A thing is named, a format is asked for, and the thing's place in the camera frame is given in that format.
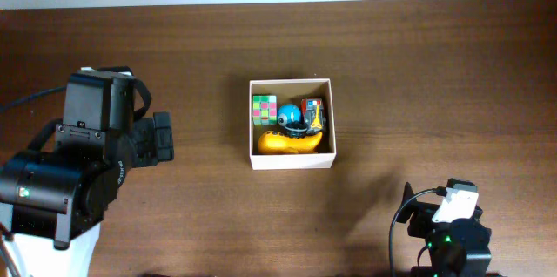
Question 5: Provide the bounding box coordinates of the multicoloured puzzle cube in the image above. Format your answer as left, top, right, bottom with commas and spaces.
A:
252, 95, 278, 126

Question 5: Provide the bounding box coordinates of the yellow rubber toy animal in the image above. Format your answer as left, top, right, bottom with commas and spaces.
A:
258, 131, 323, 155

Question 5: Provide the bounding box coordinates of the red grey toy truck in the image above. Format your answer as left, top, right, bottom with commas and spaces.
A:
301, 98, 326, 135

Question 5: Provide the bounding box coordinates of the black round tin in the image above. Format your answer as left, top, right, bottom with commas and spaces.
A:
285, 121, 307, 139

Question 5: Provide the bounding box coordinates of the blue toy ball with eye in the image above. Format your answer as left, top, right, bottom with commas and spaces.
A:
277, 104, 302, 127

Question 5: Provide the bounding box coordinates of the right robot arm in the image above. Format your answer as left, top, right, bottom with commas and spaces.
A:
392, 179, 492, 277

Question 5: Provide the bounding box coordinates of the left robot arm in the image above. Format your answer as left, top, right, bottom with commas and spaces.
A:
1, 66, 174, 276

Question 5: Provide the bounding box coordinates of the white square cardboard box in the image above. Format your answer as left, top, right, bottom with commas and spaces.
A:
248, 78, 337, 170

